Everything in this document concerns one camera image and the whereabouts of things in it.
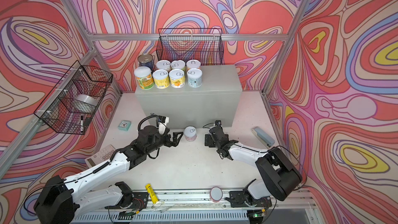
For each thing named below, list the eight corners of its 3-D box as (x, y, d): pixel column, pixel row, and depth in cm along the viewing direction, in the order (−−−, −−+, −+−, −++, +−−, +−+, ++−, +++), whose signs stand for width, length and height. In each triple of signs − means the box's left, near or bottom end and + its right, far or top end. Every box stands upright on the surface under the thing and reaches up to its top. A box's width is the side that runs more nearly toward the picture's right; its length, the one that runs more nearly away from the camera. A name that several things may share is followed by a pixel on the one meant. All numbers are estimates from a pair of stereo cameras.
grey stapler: (269, 149, 92) (272, 145, 88) (251, 132, 99) (253, 128, 95) (272, 145, 93) (276, 141, 89) (254, 130, 100) (257, 125, 96)
